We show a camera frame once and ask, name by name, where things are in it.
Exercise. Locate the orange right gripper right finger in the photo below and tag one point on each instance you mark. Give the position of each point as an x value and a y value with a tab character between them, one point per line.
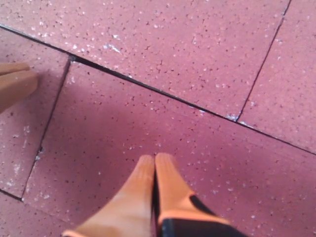
181	213

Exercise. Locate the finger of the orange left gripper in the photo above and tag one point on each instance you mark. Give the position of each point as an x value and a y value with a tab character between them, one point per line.
17	81

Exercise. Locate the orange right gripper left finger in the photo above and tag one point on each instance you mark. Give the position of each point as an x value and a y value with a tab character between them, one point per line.
129	212

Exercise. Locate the red brick top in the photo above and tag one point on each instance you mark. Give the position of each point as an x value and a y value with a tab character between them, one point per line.
23	125

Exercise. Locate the red brick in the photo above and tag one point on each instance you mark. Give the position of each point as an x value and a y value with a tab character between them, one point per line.
206	52
23	125
20	217
282	102
101	125

